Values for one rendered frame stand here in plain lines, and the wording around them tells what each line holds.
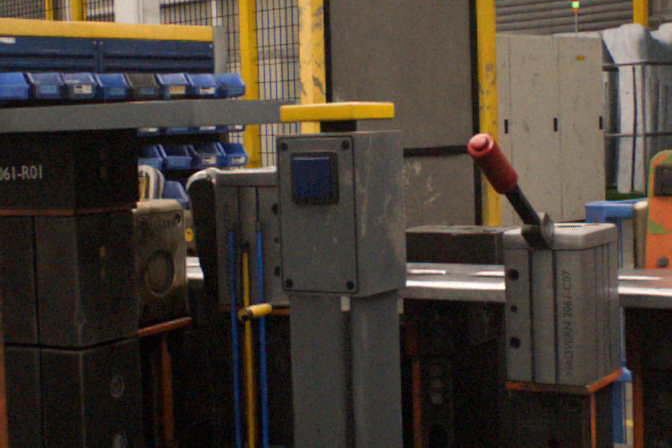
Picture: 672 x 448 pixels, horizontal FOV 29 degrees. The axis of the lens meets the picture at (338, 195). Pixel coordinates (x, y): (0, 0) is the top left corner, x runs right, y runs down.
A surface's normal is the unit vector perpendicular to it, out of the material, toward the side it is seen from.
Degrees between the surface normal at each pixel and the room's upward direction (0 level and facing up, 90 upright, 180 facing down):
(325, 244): 90
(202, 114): 90
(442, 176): 92
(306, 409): 90
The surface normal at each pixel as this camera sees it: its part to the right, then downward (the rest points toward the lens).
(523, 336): -0.50, 0.06
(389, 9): 0.71, 0.02
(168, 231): 0.87, 0.00
